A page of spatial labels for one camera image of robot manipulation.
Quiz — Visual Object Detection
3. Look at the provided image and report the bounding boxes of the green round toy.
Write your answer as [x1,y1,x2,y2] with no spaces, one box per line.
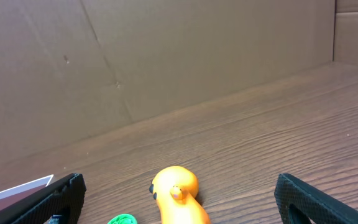
[108,213,137,224]

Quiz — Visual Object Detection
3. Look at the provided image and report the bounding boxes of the orange dog figurine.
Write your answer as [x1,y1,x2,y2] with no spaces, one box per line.
[149,166,211,224]

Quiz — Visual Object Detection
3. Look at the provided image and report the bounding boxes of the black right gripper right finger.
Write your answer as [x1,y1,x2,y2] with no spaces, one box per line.
[274,173,358,224]

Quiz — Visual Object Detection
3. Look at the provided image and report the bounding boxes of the white box with pink inside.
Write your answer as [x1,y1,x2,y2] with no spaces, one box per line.
[0,174,54,210]

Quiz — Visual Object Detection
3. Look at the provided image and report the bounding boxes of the brown cardboard wall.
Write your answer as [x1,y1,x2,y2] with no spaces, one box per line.
[0,0,358,189]

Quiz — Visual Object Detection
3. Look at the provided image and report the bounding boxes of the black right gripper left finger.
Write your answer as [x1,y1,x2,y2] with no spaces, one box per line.
[0,173,86,224]

